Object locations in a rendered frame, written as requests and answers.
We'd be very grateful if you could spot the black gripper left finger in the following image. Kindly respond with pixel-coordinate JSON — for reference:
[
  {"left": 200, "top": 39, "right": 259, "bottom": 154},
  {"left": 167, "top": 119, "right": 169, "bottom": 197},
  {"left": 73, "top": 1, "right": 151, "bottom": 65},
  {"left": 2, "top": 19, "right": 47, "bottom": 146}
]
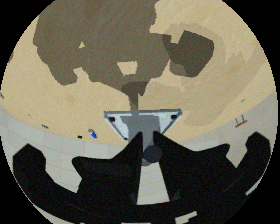
[{"left": 72, "top": 132, "right": 143, "bottom": 205}]

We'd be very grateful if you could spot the dark grey metal shaft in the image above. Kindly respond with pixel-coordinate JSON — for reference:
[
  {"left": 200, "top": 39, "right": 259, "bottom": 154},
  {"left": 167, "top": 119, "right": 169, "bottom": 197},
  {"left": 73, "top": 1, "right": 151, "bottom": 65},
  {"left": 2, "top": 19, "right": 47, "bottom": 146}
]
[{"left": 142, "top": 145, "right": 162, "bottom": 163}]

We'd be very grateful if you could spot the blue screwdriver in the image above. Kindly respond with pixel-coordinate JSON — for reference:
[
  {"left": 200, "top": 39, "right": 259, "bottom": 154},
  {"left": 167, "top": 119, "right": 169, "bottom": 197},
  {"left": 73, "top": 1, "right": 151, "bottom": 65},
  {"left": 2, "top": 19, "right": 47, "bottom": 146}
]
[{"left": 88, "top": 129, "right": 97, "bottom": 139}]

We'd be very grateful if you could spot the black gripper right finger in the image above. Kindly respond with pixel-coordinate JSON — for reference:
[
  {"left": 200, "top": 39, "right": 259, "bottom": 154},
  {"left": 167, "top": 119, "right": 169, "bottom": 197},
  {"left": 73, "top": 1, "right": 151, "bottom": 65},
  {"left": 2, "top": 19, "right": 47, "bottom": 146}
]
[{"left": 153, "top": 131, "right": 230, "bottom": 201}]

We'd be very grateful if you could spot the light grey base plate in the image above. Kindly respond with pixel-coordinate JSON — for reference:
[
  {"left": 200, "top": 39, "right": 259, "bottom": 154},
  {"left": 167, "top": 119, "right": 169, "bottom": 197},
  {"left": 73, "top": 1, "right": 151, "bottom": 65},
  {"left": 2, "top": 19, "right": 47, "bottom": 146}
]
[{"left": 104, "top": 109, "right": 183, "bottom": 152}]

